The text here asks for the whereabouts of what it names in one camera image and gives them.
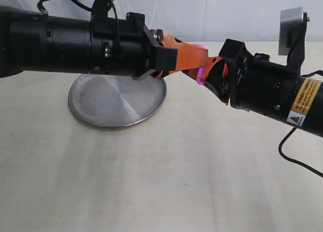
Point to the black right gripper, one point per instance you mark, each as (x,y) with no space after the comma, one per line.
(254,83)

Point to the round stainless steel plate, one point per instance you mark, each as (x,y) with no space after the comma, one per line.
(115,101)

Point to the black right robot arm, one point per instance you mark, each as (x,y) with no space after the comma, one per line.
(305,112)

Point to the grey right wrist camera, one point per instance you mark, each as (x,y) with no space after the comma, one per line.
(293,22)

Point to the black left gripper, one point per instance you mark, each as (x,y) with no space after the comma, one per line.
(128,48)

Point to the pink glow stick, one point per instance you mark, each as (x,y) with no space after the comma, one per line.
(199,76)

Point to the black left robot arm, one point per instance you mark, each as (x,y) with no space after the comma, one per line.
(32,41)

